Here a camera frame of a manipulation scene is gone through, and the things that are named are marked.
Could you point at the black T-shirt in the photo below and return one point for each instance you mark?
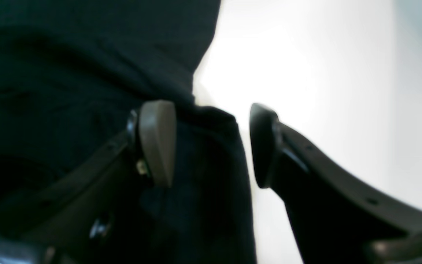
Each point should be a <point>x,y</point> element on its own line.
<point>71,71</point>

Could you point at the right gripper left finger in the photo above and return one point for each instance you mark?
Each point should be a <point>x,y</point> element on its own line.
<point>89,215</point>

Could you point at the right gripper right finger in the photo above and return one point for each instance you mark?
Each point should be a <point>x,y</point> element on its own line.
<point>335,217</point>

